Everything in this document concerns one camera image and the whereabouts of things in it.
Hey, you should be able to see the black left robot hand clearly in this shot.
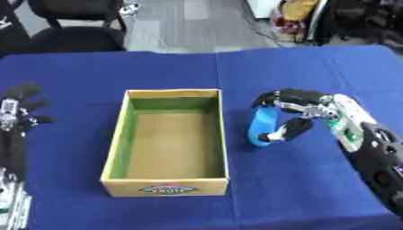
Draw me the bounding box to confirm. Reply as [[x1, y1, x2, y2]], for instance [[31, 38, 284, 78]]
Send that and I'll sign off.
[[0, 83, 57, 174]]

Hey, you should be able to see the tan cardboard box green inside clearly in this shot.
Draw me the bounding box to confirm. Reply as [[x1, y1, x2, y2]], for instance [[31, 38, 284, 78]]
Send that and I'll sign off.
[[99, 88, 230, 198]]

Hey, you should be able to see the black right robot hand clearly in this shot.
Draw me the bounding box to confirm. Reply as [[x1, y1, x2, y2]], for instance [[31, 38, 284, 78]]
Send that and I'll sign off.
[[250, 88, 336, 143]]

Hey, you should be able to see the red and yellow bag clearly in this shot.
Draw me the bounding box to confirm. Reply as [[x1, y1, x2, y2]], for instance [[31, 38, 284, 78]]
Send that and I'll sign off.
[[269, 0, 320, 43]]

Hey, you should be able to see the blue curved block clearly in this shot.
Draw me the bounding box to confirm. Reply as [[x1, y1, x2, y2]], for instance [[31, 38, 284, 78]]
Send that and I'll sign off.
[[246, 107, 281, 147]]

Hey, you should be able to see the black office chair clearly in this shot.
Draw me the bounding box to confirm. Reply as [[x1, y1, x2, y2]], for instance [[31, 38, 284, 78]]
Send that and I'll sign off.
[[23, 0, 130, 54]]

